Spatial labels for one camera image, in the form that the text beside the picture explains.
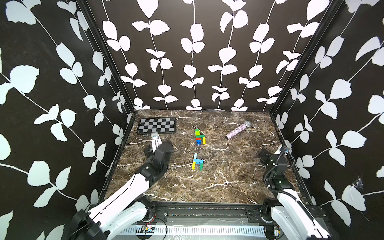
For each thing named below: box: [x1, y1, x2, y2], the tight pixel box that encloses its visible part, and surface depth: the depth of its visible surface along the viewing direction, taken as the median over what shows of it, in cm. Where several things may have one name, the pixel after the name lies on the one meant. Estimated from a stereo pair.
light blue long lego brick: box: [193, 158, 205, 165], surface depth 92 cm
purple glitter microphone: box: [225, 120, 251, 140], surface depth 108 cm
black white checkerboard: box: [136, 117, 177, 135], surface depth 110 cm
